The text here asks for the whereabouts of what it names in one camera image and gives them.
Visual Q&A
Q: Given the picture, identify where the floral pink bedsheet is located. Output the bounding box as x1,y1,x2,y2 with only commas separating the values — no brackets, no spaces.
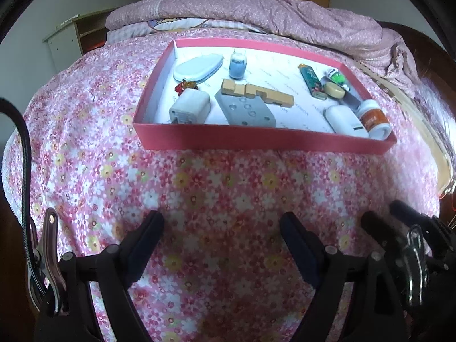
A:
2,37,442,342

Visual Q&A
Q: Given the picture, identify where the wooden puzzle block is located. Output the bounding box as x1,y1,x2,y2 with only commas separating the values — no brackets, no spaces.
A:
220,78,296,108

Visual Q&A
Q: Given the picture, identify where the white earbud case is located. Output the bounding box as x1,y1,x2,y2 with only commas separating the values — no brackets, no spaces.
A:
323,104,369,138

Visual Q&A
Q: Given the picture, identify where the beige bed mat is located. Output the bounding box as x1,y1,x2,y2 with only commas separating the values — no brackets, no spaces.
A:
353,60,456,193

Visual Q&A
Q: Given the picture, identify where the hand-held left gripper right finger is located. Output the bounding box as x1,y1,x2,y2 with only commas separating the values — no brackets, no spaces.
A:
280,212,407,342

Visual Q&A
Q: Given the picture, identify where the green and purple toy figure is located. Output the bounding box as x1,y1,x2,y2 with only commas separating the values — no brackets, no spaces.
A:
322,68,362,113

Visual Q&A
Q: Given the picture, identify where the cartoon print blanket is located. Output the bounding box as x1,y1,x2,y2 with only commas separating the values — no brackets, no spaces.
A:
146,17,250,32

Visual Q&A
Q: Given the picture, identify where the grey plate with holes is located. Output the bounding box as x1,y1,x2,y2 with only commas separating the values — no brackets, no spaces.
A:
214,86,278,129

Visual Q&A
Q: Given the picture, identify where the pink shallow cardboard box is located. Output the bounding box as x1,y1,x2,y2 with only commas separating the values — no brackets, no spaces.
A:
133,38,398,155

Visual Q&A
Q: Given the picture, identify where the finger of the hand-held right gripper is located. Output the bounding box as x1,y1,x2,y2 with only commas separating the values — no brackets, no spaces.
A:
361,210,407,265
389,199,456,268

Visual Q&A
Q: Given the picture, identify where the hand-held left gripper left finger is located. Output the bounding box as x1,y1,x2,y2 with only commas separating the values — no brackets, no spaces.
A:
37,210,165,342

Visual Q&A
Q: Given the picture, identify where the round cream tin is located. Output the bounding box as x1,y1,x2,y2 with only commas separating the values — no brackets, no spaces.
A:
322,82,347,99

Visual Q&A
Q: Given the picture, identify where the metal spring clip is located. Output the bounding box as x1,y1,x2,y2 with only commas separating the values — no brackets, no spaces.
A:
30,207,70,316
404,224,428,307

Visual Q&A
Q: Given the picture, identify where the black cable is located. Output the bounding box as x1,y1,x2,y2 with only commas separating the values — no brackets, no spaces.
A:
0,98,43,310

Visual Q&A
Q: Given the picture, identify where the light blue oval case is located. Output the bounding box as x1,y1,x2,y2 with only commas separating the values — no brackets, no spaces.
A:
173,53,223,83

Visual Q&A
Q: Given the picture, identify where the blue plastic hook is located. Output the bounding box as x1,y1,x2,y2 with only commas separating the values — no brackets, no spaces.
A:
228,50,248,80

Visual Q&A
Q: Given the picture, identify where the green patterned lighter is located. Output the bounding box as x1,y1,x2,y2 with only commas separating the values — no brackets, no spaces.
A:
298,63,328,100

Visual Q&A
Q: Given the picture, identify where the pink checkered pillow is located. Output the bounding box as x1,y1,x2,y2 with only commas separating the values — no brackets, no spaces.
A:
107,25,154,45

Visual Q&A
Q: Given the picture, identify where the red keychain figure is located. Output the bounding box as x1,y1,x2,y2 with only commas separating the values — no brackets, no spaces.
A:
174,78,200,95

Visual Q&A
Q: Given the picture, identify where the dark wooden headboard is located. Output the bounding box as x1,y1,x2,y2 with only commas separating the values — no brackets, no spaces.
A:
378,21,456,89

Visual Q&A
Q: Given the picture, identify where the white bottle with orange label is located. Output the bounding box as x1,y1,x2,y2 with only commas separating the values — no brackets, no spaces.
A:
357,99,391,140

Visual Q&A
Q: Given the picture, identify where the lilac fuzzy blanket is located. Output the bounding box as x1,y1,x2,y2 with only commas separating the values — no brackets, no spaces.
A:
417,78,456,157

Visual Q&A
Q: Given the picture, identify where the pink quilt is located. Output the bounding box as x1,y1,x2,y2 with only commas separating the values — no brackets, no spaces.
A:
106,0,421,89

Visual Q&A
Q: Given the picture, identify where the pale wooden bedside cabinet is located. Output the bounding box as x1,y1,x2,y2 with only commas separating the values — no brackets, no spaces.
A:
43,9,115,65

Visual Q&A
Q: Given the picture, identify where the white charger plug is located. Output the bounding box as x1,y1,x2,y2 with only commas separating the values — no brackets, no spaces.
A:
168,90,211,125

